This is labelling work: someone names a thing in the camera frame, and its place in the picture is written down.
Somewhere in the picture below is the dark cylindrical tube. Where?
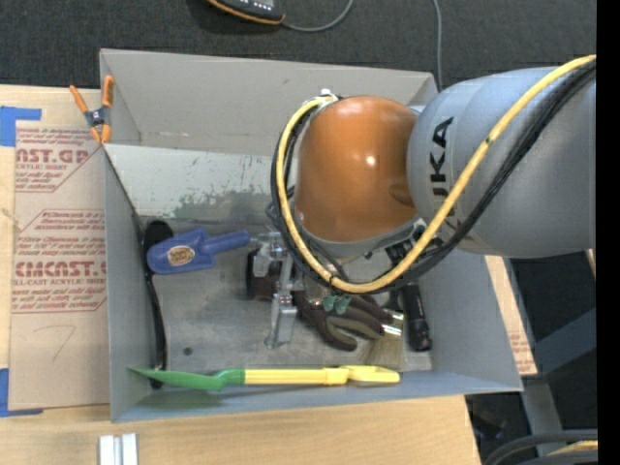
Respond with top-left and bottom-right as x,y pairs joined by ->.
401,282 -> 434,354

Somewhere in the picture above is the grey metal bin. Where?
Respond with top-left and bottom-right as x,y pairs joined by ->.
99,48 -> 525,423

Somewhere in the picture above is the green and yellow toy shovel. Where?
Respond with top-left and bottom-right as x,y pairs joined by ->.
126,364 -> 402,392

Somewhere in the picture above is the blue plastic scoop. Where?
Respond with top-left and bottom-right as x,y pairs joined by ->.
145,227 -> 252,276

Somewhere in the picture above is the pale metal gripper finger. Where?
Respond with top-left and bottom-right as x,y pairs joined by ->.
252,232 -> 292,281
263,292 -> 298,350

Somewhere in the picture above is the pale bristle paintbrush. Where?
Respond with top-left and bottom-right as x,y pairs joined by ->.
362,310 -> 407,372

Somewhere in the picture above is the dark brown rounded object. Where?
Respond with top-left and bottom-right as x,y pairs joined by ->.
245,248 -> 293,302

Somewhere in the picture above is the brown cardboard board red print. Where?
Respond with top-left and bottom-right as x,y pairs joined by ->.
0,83 -> 113,419

